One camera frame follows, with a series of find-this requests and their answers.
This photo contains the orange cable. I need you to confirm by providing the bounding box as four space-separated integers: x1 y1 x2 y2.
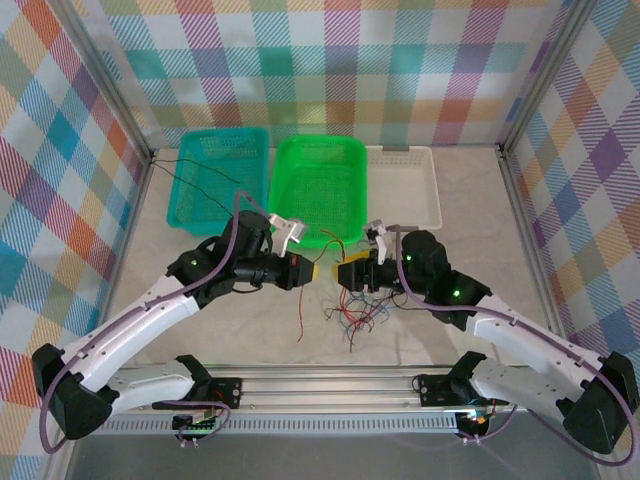
321 228 350 265

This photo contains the red cable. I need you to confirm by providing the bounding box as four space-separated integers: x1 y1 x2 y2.
297 239 346 344

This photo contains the thin dark cable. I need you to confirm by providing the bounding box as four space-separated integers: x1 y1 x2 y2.
344 289 396 331
374 290 410 321

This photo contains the white plastic basket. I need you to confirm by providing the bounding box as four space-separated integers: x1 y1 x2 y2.
364 144 445 232

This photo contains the green plastic basket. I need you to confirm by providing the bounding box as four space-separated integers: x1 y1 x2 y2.
267 134 370 251

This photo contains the teal plastic basket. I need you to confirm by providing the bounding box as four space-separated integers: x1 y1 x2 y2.
165 127 272 239

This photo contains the small circuit board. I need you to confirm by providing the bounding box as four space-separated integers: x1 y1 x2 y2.
172 407 224 434
457 407 496 429

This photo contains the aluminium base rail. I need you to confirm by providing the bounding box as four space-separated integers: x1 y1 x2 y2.
97 363 531 421

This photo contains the aluminium frame floor rail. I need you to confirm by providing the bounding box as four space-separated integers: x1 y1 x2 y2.
494 144 569 346
42 152 156 480

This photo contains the black cable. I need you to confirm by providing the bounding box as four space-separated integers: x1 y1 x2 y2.
149 157 242 222

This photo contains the slotted grey cable duct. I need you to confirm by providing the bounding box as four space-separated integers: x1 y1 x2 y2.
99 417 464 437

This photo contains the aluminium frame post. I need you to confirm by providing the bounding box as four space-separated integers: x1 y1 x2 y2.
497 0 599 154
62 0 156 161

